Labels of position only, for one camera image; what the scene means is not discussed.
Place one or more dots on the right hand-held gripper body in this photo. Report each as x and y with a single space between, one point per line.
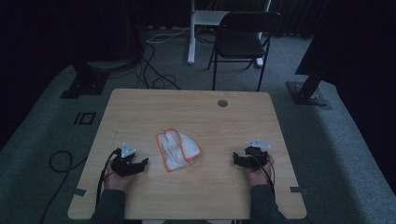
257 155

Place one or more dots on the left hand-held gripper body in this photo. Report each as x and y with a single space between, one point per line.
124 165

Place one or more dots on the white cloth with orange trim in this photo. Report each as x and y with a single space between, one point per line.
177 154

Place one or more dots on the person's left hand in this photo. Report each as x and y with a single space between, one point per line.
116 182

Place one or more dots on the person's right hand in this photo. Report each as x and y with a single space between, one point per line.
260 177

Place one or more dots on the grey tape piece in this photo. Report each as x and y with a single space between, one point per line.
80 192
297 189

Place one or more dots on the grey round table grommet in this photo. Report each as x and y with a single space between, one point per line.
222 103

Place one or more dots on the black stand with square base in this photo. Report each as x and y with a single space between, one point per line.
85 84

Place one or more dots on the grey round stand base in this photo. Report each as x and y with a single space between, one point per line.
107 64

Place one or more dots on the black folding chair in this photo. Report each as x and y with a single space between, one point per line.
241 43

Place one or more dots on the black slanted stand with base plate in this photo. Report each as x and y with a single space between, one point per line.
308 93

